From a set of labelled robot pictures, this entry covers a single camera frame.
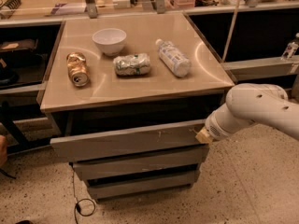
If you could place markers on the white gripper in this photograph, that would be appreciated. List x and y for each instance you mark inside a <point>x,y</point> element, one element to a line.
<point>214,127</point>

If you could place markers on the grey wooden top drawer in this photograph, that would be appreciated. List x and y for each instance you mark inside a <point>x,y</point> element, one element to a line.
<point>128,141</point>

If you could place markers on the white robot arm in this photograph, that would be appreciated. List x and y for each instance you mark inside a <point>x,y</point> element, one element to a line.
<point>248,104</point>

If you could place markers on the grey middle drawer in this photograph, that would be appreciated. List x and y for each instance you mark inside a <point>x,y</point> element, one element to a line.
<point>144,162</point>

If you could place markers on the grey cabinet with beige top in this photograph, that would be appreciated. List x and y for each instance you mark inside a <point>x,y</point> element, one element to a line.
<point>127,96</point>

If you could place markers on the grey bottom drawer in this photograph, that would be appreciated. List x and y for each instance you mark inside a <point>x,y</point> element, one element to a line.
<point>143,185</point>

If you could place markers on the clear plastic water bottle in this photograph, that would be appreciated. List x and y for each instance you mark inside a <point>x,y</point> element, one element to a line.
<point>176,61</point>

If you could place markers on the crumpled green white chip bag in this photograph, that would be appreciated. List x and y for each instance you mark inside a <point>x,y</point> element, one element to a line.
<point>132,65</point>

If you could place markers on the small bottle on shelf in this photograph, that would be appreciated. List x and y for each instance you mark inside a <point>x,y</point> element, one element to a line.
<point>291,48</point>

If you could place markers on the white ceramic bowl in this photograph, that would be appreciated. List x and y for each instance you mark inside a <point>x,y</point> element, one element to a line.
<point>110,41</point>

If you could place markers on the crushed gold soda can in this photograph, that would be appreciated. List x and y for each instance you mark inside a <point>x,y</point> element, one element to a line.
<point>77,69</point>

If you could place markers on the wooden stick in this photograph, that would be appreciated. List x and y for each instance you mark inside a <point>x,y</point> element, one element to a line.
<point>232,26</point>

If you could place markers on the purple white paper packet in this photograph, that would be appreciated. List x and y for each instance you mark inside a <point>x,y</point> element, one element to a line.
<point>68,9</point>

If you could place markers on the long wooden back counter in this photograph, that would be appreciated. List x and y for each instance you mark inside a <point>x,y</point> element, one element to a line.
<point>152,12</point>

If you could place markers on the black coil spring tool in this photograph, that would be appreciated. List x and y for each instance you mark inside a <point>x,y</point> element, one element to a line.
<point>8,8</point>

